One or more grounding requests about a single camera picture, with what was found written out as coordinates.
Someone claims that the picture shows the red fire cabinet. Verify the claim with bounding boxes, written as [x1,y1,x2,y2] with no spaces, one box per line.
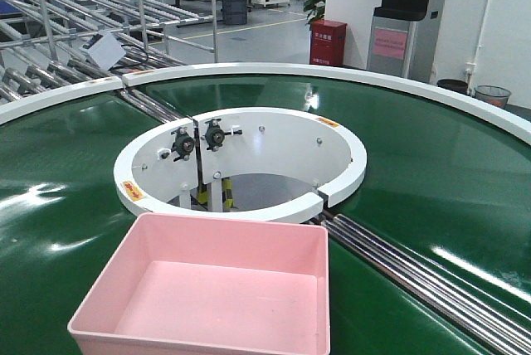
[309,19,347,67]

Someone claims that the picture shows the black wastebasket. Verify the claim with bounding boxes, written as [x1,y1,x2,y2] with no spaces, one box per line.
[436,79,469,95]

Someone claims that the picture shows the steel conveyor rollers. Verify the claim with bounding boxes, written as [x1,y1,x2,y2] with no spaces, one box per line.
[314,210,530,354]

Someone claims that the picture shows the black bearing left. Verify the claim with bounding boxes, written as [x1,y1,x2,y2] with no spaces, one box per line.
[171,127,195,162]

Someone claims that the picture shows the metal roller rack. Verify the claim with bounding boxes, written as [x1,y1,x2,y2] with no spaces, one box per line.
[1,0,217,103]

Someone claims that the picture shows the white control box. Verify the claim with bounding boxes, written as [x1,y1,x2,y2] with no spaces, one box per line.
[80,31,126,71]

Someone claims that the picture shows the wire mesh wastebasket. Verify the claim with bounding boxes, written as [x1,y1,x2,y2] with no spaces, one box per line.
[474,85,512,109]

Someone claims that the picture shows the black bearing right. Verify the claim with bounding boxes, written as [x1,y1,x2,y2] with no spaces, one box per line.
[204,119,243,152]

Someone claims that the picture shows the black bearing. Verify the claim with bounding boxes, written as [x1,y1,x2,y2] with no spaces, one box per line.
[204,119,243,152]
[171,127,195,162]

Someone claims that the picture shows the white inner conveyor ring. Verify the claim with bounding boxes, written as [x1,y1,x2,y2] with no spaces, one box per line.
[113,106,368,224]

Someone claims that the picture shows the pink plastic bin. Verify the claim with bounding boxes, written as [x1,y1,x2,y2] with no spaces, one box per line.
[68,213,331,354]

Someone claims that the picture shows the white outer conveyor rim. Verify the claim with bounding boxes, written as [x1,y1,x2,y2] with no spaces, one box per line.
[1,62,530,143]

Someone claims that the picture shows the dark grey crate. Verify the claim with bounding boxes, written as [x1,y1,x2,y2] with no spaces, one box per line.
[222,0,248,26]

